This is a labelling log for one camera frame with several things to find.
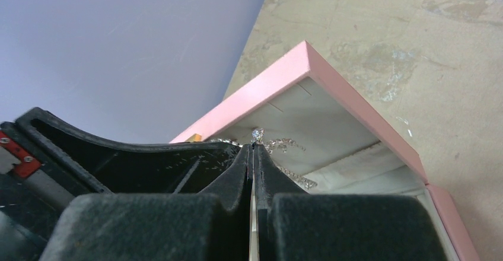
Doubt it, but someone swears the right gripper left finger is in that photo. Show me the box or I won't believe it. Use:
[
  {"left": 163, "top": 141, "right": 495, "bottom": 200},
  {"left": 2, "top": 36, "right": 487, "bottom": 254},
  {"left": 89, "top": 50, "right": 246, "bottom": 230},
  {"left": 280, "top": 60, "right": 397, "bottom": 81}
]
[{"left": 41, "top": 145, "right": 252, "bottom": 260}]

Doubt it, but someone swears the pink jewelry box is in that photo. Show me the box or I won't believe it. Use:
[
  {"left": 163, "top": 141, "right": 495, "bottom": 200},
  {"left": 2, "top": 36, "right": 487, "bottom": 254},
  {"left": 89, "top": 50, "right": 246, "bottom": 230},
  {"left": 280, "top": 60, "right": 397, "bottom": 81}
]
[{"left": 175, "top": 42, "right": 479, "bottom": 260}]

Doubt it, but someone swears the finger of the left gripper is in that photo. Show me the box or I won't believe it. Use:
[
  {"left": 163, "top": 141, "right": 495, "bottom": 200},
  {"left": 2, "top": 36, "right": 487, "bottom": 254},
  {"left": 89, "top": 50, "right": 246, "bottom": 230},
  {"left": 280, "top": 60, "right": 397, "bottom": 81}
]
[{"left": 15, "top": 107, "right": 241, "bottom": 195}]

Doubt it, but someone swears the silver crystal jewelry pile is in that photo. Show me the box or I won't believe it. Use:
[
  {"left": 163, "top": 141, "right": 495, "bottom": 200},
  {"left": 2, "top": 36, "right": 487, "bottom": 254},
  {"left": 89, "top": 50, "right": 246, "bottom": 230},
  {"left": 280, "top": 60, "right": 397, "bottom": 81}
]
[{"left": 210, "top": 128, "right": 319, "bottom": 191}]

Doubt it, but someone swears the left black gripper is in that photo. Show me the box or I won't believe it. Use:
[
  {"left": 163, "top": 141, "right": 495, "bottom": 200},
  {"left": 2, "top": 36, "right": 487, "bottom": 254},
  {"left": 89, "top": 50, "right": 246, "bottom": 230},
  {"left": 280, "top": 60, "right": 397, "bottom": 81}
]
[{"left": 1, "top": 122, "right": 92, "bottom": 260}]

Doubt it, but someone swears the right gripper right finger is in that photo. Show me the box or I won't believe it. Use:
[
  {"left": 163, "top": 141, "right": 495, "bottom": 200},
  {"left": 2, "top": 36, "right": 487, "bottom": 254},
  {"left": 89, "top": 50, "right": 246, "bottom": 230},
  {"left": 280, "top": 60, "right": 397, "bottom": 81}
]
[{"left": 253, "top": 144, "right": 447, "bottom": 260}]

